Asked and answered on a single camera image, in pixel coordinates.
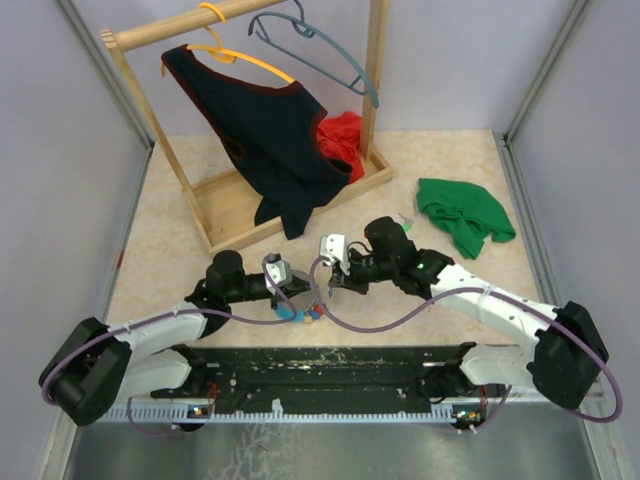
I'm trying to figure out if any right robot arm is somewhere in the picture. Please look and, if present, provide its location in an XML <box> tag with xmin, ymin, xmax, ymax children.
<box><xmin>319</xmin><ymin>216</ymin><xmax>612</xmax><ymax>410</ymax></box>

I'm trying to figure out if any blue-grey hanger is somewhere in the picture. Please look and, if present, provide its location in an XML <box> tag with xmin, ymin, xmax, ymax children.
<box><xmin>247</xmin><ymin>1</ymin><xmax>380</xmax><ymax>109</ymax></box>

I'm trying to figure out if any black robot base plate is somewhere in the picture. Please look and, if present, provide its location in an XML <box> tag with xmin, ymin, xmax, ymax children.
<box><xmin>149</xmin><ymin>344</ymin><xmax>506</xmax><ymax>415</ymax></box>

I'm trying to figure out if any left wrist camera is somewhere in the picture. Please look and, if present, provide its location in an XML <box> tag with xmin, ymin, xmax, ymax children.
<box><xmin>263</xmin><ymin>253</ymin><xmax>293</xmax><ymax>294</ymax></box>

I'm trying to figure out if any key with green tag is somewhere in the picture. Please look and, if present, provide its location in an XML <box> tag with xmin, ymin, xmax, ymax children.
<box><xmin>398</xmin><ymin>213</ymin><xmax>414</xmax><ymax>233</ymax></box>

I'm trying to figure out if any purple cable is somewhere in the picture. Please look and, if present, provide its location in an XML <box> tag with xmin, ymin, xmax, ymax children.
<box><xmin>41</xmin><ymin>259</ymin><xmax>301</xmax><ymax>437</ymax></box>
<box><xmin>308</xmin><ymin>256</ymin><xmax>624</xmax><ymax>434</ymax></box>

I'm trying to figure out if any yellow hanger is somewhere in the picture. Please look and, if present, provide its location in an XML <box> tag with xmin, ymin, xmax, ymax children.
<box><xmin>186</xmin><ymin>2</ymin><xmax>295</xmax><ymax>84</ymax></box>

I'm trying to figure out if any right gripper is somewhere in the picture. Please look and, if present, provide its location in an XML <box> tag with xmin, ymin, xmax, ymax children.
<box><xmin>329</xmin><ymin>249</ymin><xmax>397</xmax><ymax>296</ymax></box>

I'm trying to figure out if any navy tank top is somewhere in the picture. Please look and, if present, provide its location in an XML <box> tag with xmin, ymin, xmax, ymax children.
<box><xmin>161</xmin><ymin>46</ymin><xmax>352</xmax><ymax>239</ymax></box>

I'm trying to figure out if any wooden clothes rack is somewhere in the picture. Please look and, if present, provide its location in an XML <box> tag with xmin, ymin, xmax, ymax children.
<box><xmin>101</xmin><ymin>1</ymin><xmax>393</xmax><ymax>254</ymax></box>

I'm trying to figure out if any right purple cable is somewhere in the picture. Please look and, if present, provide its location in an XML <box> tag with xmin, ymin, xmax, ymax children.
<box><xmin>308</xmin><ymin>256</ymin><xmax>624</xmax><ymax>434</ymax></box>

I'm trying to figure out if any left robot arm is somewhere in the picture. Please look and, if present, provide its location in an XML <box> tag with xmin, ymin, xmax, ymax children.
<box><xmin>38</xmin><ymin>250</ymin><xmax>310</xmax><ymax>426</ymax></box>

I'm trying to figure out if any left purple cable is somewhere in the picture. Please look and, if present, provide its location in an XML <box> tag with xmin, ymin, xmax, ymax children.
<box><xmin>41</xmin><ymin>259</ymin><xmax>301</xmax><ymax>437</ymax></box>

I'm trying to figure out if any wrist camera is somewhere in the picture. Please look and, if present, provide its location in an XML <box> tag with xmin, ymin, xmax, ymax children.
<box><xmin>263</xmin><ymin>253</ymin><xmax>293</xmax><ymax>294</ymax></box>
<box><xmin>319</xmin><ymin>233</ymin><xmax>349</xmax><ymax>272</ymax></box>

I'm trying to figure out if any green cloth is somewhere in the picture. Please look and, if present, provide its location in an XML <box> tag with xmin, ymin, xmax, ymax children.
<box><xmin>416</xmin><ymin>178</ymin><xmax>516</xmax><ymax>260</ymax></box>

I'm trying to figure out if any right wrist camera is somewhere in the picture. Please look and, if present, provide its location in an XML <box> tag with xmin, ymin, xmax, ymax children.
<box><xmin>319</xmin><ymin>233</ymin><xmax>349</xmax><ymax>272</ymax></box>

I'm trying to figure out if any red cloth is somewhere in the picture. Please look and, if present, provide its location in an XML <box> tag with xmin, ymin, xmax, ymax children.
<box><xmin>317</xmin><ymin>111</ymin><xmax>364</xmax><ymax>184</ymax></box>

